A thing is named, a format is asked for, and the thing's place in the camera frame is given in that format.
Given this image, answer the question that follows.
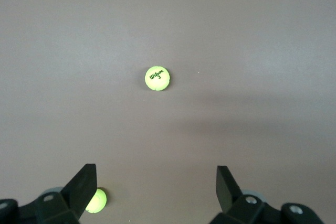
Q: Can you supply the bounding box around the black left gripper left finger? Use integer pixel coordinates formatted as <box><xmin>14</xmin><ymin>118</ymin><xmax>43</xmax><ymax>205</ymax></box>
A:
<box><xmin>0</xmin><ymin>164</ymin><xmax>98</xmax><ymax>224</ymax></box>

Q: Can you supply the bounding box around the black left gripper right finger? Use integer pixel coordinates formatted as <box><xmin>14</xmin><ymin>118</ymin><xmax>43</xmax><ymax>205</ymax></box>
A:
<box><xmin>216</xmin><ymin>165</ymin><xmax>326</xmax><ymax>224</ymax></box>

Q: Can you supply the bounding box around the yellow tennis ball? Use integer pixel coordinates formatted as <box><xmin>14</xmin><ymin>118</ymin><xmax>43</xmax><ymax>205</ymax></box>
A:
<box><xmin>144</xmin><ymin>66</ymin><xmax>171</xmax><ymax>91</ymax></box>
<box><xmin>85</xmin><ymin>187</ymin><xmax>108</xmax><ymax>214</ymax></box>

